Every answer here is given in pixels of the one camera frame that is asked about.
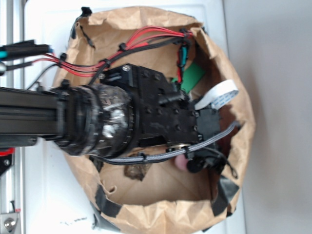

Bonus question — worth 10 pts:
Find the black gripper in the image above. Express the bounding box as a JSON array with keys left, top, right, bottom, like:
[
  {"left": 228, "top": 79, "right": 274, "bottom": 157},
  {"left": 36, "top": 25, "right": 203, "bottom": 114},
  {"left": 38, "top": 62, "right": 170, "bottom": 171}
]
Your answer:
[{"left": 102, "top": 64, "right": 199, "bottom": 148}]

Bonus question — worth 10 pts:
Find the pink plush bunny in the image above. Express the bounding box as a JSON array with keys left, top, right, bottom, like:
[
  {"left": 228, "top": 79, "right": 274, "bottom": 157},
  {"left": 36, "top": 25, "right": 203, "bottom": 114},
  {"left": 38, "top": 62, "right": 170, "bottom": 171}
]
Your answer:
[{"left": 174, "top": 155, "right": 188, "bottom": 171}]

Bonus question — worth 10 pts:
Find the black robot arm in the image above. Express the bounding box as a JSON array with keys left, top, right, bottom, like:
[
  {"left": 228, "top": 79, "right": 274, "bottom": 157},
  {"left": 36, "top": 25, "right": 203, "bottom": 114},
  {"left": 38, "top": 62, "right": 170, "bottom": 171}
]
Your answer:
[{"left": 0, "top": 64, "right": 199, "bottom": 158}]

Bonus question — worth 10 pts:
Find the green rectangular block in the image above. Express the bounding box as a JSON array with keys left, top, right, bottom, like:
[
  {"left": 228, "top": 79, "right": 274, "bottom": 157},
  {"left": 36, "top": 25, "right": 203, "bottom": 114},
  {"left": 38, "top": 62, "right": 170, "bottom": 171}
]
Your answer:
[{"left": 180, "top": 62, "right": 206, "bottom": 94}]

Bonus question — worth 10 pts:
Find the brown paper bag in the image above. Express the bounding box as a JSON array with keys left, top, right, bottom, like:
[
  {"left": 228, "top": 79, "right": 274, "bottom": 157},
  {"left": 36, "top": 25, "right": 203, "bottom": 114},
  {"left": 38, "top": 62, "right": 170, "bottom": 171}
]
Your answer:
[{"left": 64, "top": 6, "right": 255, "bottom": 234}]

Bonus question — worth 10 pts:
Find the white plastic tray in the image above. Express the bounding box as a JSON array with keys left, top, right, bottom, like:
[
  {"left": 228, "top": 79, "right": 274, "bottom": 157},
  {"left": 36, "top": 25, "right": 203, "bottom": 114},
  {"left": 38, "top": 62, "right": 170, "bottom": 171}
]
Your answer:
[{"left": 23, "top": 0, "right": 246, "bottom": 234}]

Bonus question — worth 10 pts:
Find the black camera module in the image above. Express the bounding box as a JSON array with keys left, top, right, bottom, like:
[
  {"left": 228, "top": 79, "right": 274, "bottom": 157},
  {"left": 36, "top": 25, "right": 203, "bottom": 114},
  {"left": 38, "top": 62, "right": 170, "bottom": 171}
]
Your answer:
[{"left": 196, "top": 108, "right": 220, "bottom": 140}]

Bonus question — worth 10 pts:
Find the white flat ribbon cable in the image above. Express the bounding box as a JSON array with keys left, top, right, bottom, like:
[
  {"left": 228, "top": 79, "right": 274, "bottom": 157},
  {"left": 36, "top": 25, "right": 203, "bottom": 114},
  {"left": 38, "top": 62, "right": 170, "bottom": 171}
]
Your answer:
[{"left": 195, "top": 79, "right": 240, "bottom": 110}]

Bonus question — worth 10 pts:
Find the grey braided cable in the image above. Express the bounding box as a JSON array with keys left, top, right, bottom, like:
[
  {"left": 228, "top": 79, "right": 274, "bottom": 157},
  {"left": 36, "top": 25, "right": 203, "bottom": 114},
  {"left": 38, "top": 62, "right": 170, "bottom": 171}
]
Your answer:
[{"left": 101, "top": 121, "right": 241, "bottom": 166}]

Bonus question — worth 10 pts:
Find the red and black wire bundle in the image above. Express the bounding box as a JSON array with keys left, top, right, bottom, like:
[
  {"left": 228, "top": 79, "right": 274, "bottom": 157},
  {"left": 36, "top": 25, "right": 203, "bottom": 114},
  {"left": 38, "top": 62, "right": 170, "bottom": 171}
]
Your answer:
[{"left": 0, "top": 26, "right": 193, "bottom": 85}]

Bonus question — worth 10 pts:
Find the black mounting bracket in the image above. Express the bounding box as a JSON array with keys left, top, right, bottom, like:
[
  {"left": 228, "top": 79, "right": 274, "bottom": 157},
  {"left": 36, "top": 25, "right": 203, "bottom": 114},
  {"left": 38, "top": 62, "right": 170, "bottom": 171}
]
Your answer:
[{"left": 0, "top": 148, "right": 15, "bottom": 175}]

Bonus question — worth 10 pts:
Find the aluminium frame rail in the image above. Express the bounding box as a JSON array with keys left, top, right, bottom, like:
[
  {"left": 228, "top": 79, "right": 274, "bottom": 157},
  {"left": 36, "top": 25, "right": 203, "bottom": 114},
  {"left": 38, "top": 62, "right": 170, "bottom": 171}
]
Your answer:
[{"left": 0, "top": 0, "right": 25, "bottom": 234}]

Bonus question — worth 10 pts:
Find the silver corner bracket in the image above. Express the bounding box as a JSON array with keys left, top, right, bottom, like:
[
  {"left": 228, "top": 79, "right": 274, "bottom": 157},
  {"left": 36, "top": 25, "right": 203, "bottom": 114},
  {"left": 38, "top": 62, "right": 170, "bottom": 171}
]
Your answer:
[{"left": 0, "top": 213, "right": 21, "bottom": 234}]

